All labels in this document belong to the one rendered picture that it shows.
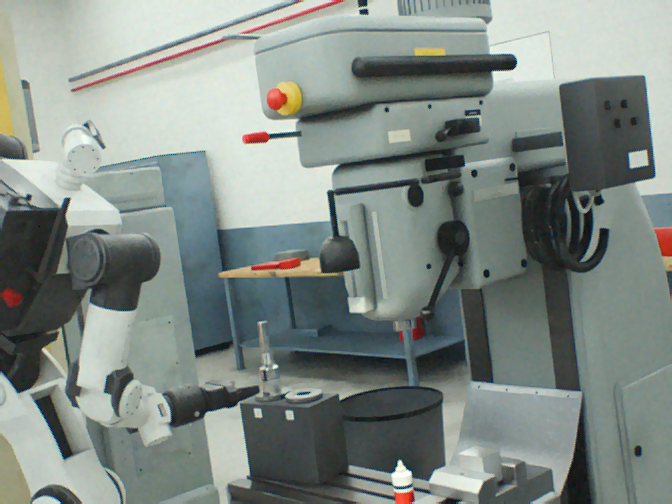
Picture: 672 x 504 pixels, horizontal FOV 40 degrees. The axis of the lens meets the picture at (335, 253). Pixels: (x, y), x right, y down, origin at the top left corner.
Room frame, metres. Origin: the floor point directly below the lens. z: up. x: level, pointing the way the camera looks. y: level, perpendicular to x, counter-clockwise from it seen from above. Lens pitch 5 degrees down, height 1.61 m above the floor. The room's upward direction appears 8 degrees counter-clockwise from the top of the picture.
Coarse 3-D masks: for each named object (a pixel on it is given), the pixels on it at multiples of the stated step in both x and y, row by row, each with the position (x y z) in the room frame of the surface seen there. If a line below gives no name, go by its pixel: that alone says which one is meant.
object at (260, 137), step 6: (252, 132) 1.77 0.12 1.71; (258, 132) 1.78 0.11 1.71; (264, 132) 1.79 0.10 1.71; (276, 132) 1.82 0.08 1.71; (282, 132) 1.82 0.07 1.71; (288, 132) 1.83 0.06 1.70; (294, 132) 1.84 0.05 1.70; (300, 132) 1.85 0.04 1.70; (246, 138) 1.76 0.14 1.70; (252, 138) 1.76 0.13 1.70; (258, 138) 1.77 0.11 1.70; (264, 138) 1.78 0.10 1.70; (270, 138) 1.80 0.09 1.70; (276, 138) 1.81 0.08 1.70; (282, 138) 1.82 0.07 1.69
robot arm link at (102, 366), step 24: (96, 312) 1.71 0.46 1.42; (120, 312) 1.71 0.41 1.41; (96, 336) 1.71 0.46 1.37; (120, 336) 1.72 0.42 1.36; (96, 360) 1.72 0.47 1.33; (120, 360) 1.73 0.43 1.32; (72, 384) 1.75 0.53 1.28; (96, 384) 1.72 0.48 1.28; (120, 384) 1.73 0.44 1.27; (120, 408) 1.75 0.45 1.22
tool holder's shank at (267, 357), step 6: (258, 324) 2.22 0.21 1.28; (264, 324) 2.22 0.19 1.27; (258, 330) 2.22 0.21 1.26; (264, 330) 2.22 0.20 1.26; (264, 336) 2.22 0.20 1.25; (264, 342) 2.22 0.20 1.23; (264, 348) 2.22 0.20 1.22; (270, 348) 2.23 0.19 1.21; (264, 354) 2.22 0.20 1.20; (270, 354) 2.22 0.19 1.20; (264, 360) 2.22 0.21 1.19; (270, 360) 2.22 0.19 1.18; (264, 366) 2.23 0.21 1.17; (270, 366) 2.22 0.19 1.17
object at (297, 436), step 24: (240, 408) 2.22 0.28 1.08; (264, 408) 2.17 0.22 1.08; (288, 408) 2.12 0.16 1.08; (312, 408) 2.10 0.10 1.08; (336, 408) 2.17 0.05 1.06; (264, 432) 2.18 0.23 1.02; (288, 432) 2.13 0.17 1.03; (312, 432) 2.09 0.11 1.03; (336, 432) 2.16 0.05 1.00; (264, 456) 2.18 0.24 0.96; (288, 456) 2.14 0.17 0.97; (312, 456) 2.09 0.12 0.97; (336, 456) 2.15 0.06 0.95; (288, 480) 2.14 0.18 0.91; (312, 480) 2.10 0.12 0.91
